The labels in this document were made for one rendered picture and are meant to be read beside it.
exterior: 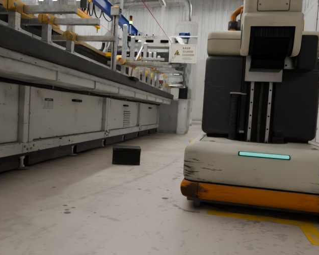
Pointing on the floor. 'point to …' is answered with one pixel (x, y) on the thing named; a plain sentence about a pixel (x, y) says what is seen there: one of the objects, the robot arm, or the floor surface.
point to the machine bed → (57, 115)
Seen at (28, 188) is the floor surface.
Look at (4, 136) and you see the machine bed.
